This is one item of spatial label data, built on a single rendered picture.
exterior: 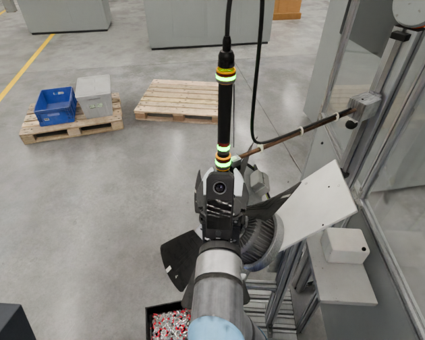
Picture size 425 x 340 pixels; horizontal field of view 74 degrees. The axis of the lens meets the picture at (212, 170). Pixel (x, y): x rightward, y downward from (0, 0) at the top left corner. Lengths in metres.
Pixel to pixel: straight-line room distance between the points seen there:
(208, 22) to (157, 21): 1.01
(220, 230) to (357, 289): 1.06
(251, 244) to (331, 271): 0.49
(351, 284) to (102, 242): 1.95
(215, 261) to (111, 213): 2.42
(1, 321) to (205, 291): 0.72
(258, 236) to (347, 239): 0.50
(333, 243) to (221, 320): 1.06
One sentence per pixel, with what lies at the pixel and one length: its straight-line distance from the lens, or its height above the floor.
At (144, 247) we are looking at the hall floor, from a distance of 2.52.
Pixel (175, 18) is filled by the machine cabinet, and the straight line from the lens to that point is 6.35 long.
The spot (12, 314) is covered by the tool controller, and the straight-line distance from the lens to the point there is 1.05.
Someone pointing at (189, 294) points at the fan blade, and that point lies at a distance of 0.99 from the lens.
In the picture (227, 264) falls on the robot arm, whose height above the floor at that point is 1.67.
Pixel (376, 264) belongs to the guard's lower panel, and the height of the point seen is 0.90.
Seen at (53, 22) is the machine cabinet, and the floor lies 0.25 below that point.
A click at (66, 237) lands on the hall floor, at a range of 2.81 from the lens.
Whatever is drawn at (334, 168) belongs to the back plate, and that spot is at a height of 1.35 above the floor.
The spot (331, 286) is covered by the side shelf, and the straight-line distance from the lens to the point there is 1.43.
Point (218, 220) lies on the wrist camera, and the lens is 0.47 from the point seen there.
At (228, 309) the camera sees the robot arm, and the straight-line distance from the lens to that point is 0.42.
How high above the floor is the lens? 2.06
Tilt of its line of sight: 42 degrees down
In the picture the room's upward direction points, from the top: straight up
